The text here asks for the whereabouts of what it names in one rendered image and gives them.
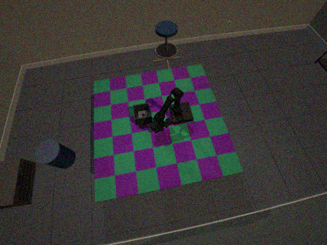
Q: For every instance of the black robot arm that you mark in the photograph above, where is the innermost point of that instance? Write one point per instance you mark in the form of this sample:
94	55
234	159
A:
159	116

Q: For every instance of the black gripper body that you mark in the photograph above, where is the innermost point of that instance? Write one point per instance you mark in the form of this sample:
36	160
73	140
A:
167	121

